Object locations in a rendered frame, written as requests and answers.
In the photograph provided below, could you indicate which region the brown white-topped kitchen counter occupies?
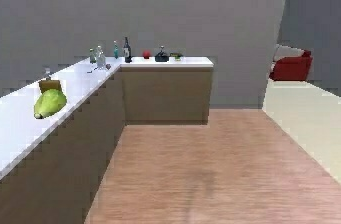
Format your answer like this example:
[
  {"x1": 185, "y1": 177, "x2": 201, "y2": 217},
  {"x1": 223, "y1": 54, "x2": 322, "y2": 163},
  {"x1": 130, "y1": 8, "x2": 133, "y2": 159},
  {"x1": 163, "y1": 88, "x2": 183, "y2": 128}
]
[{"x1": 0, "y1": 56, "x2": 215, "y2": 224}]

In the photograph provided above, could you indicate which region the dark wine bottle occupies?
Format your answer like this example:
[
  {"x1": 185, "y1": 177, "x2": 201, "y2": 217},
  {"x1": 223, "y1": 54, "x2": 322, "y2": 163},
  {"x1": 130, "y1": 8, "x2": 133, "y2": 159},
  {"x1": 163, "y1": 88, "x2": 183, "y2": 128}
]
[{"x1": 123, "y1": 36, "x2": 133, "y2": 64}]

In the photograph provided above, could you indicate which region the teal spray bottle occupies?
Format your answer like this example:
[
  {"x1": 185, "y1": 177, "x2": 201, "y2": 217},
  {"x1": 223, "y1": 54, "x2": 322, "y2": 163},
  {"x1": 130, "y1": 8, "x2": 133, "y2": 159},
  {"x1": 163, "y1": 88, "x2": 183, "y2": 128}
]
[{"x1": 112, "y1": 40, "x2": 120, "y2": 60}]

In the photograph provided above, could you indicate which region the clear glass bottle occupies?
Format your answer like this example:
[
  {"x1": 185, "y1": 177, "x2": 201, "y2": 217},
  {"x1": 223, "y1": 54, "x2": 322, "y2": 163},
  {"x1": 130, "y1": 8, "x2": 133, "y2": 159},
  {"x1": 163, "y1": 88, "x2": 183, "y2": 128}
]
[{"x1": 95, "y1": 45, "x2": 107, "y2": 70}]

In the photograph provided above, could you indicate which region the green glass bottle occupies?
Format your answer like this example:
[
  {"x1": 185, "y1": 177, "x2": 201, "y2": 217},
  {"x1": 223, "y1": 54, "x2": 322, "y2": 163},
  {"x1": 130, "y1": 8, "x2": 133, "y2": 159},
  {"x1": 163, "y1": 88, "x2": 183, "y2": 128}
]
[{"x1": 88, "y1": 48, "x2": 97, "y2": 65}]

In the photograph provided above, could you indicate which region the green lettuce head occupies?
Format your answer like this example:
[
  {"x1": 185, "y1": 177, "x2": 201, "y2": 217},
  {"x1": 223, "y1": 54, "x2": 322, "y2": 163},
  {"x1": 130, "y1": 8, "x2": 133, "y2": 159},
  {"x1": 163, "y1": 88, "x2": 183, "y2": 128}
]
[{"x1": 33, "y1": 88, "x2": 68, "y2": 120}]

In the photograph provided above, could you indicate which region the brown bread loaf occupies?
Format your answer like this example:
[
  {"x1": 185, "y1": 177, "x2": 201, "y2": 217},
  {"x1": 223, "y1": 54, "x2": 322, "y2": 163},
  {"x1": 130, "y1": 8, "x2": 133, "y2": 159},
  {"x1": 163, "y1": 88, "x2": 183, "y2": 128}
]
[{"x1": 38, "y1": 79, "x2": 63, "y2": 95}]

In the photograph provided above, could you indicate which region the red sofa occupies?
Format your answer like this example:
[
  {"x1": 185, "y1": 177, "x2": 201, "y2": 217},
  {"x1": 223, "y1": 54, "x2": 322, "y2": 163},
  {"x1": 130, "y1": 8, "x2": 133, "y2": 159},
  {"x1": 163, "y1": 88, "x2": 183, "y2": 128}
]
[{"x1": 269, "y1": 49, "x2": 314, "y2": 82}]

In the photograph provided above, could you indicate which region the white pillow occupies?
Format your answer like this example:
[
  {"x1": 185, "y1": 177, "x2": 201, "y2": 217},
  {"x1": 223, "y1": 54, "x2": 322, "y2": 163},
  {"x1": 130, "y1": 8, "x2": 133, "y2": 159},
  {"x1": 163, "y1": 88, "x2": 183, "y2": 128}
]
[{"x1": 273, "y1": 44, "x2": 305, "y2": 63}]

